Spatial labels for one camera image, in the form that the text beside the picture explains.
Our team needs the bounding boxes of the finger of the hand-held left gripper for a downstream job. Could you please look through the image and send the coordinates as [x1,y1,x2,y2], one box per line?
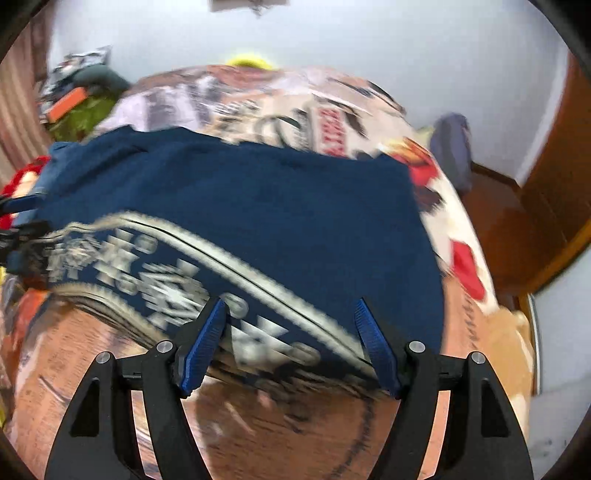
[0,219,52,274]
[0,194,44,215]

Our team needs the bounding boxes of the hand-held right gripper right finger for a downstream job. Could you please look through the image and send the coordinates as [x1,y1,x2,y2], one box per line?
[352,298,537,480]

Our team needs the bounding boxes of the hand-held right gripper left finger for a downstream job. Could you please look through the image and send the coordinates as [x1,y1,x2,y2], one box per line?
[44,298,230,480]

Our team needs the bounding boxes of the navy patterned hoodie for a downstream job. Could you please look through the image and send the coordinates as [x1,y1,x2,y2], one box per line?
[14,127,446,393]

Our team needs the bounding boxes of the red cloth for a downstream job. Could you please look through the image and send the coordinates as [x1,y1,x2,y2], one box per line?
[0,154,51,232]

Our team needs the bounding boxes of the blue denim jeans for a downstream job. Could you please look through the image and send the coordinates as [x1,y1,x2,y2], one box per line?
[34,141,79,195]

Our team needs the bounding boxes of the brown curtain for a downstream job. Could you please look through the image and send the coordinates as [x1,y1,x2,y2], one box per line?
[0,9,56,185]

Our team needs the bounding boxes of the green cloth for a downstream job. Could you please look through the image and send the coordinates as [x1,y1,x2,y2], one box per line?
[48,90,118,141]

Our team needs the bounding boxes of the orange flat item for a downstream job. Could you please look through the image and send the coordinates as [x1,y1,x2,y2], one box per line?
[46,88,89,123]

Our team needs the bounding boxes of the beige pillow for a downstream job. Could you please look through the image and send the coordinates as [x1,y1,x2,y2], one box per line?
[493,309,540,398]

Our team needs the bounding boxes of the dark grey cloth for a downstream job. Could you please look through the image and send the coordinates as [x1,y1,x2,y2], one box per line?
[76,66,131,93]

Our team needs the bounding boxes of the dark blue cloth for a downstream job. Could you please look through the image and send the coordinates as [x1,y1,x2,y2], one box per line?
[431,113,474,192]

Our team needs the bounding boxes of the brown wooden door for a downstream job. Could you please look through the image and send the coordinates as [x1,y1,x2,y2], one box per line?
[519,51,591,298]

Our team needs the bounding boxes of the printed blanket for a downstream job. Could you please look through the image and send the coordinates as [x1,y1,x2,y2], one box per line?
[0,65,499,480]

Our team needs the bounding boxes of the yellow plush item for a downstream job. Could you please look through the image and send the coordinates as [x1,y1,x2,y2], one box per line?
[226,54,274,71]

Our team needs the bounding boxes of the dark wall fixture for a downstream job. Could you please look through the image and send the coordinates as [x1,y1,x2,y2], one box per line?
[210,0,289,16]

